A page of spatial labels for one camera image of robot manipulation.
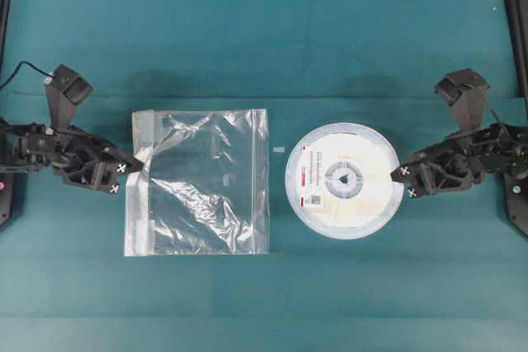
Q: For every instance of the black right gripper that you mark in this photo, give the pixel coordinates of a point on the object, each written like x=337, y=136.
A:
x=459, y=162

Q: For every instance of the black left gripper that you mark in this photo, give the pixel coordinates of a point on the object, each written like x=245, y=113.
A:
x=81, y=159

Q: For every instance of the white component reel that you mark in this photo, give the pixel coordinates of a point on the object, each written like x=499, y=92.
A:
x=337, y=181

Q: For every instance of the clear zip bag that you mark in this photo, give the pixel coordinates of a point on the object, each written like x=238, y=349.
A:
x=204, y=187

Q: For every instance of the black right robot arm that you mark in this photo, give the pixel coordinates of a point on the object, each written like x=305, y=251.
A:
x=521, y=153

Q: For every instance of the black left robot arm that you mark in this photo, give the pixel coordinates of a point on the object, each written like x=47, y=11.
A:
x=80, y=159

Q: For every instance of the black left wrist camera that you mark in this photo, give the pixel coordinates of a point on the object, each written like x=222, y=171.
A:
x=65, y=91

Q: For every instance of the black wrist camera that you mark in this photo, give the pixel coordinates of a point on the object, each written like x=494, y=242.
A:
x=65, y=91
x=466, y=94

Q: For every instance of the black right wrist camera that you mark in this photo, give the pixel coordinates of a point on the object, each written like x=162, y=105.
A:
x=466, y=94

